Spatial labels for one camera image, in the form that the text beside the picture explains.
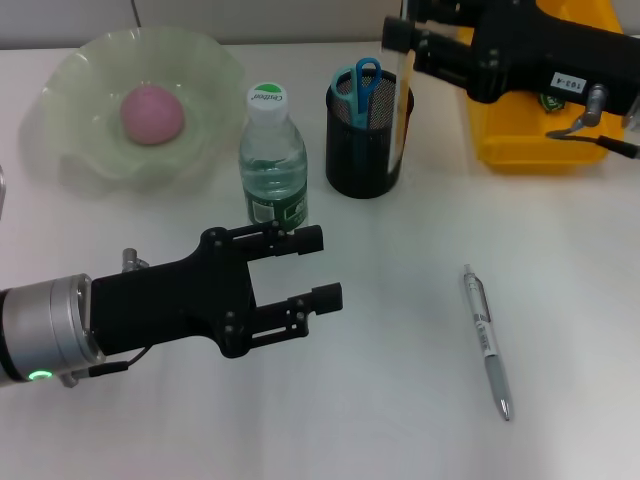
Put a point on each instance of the transparent plastic ruler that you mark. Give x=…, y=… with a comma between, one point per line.
x=400, y=110

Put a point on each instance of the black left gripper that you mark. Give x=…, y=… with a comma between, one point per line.
x=165, y=305

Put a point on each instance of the green plastic wrapper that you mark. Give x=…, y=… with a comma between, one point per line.
x=552, y=102

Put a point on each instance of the yellow plastic bin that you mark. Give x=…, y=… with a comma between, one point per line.
x=525, y=145

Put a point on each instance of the black mesh pen holder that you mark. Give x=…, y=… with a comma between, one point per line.
x=360, y=160

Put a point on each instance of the clear green label water bottle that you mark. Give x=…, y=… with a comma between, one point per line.
x=272, y=175

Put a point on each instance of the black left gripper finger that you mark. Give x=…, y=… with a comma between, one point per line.
x=327, y=299

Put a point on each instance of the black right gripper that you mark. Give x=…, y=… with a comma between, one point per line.
x=525, y=55

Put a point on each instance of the pink peach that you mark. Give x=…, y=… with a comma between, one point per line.
x=152, y=115

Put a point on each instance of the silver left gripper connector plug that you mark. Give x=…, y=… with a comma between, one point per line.
x=134, y=260

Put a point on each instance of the blue capped scissors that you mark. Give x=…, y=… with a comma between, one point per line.
x=361, y=95

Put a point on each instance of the pale green glass fruit plate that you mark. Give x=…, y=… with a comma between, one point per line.
x=75, y=100

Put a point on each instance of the silver ballpoint pen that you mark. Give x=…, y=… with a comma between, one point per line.
x=492, y=360

